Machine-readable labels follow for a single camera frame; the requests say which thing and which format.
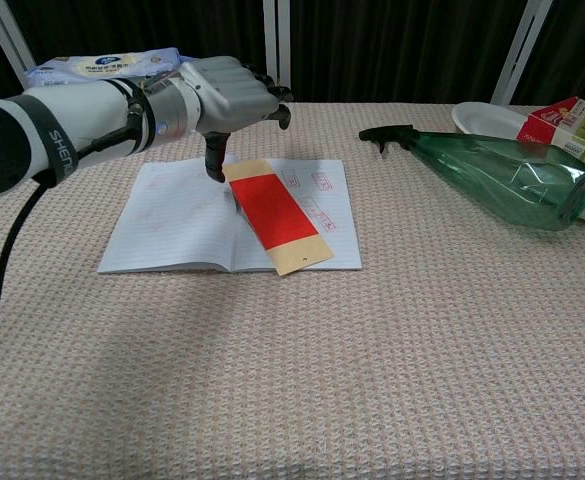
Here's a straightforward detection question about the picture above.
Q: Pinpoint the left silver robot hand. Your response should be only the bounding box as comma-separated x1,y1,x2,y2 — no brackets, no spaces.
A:
178,55,294,184

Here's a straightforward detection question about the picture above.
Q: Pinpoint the red and gold card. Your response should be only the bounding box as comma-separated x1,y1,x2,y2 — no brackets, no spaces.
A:
221,159,335,278

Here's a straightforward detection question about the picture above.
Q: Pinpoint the white lined notebook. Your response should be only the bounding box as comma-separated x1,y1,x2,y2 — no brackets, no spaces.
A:
96,157,364,275

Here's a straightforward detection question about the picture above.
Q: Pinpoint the blue tissue pack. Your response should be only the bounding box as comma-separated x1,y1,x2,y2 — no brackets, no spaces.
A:
24,47,199,89

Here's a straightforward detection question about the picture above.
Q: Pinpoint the white paper plate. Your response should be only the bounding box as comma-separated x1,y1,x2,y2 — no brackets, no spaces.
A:
450,101,531,142

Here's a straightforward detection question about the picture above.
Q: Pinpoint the beige woven tablecloth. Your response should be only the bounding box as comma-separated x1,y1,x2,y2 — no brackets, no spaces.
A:
0,102,585,480

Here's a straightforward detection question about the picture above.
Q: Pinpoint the green spray bottle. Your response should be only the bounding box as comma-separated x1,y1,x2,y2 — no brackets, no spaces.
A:
358,124,585,233

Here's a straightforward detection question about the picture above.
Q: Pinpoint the red snack box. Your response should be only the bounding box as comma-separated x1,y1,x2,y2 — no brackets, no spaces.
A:
516,96,585,168

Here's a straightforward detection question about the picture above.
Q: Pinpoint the white partition post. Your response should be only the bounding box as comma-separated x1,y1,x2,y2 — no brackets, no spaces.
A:
262,0,294,102
489,0,556,107
0,0,39,89

